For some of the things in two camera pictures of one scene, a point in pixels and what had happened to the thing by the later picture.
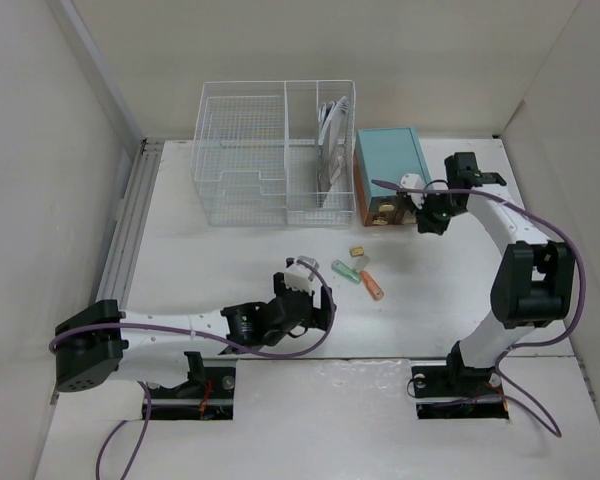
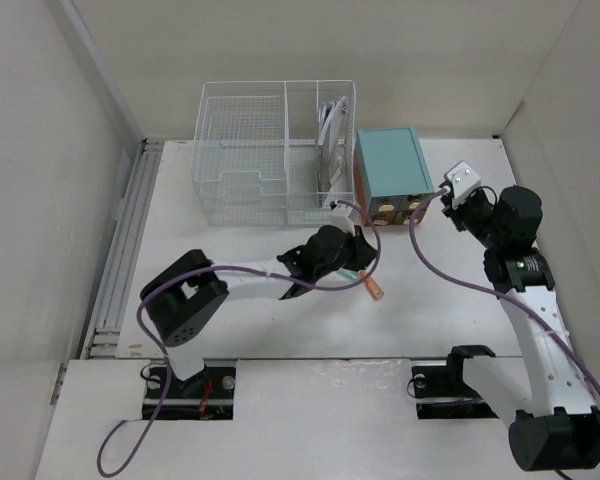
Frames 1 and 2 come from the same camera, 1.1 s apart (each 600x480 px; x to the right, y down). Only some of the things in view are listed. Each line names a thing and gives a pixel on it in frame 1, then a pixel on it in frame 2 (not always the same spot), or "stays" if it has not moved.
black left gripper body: [316, 318] -> [325, 269]
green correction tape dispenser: [346, 271] stays
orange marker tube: [372, 285] stays
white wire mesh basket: [276, 153] stays
